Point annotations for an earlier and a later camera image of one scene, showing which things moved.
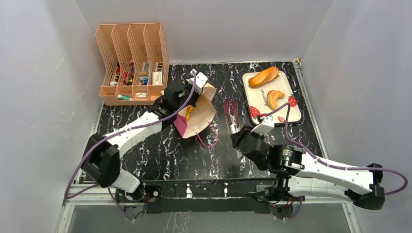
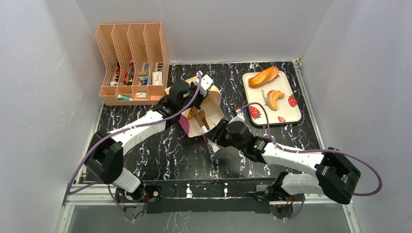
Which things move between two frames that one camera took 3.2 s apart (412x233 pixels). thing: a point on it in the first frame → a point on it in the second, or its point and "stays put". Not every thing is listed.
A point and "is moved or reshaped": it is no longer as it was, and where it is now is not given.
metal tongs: x=231 y=108 → x=205 y=129
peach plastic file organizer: x=135 y=58 stays put
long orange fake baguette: x=263 y=76 stays put
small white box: x=157 y=78 stays put
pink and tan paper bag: x=200 y=116 is moved or reshaped
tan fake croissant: x=272 y=97 stays put
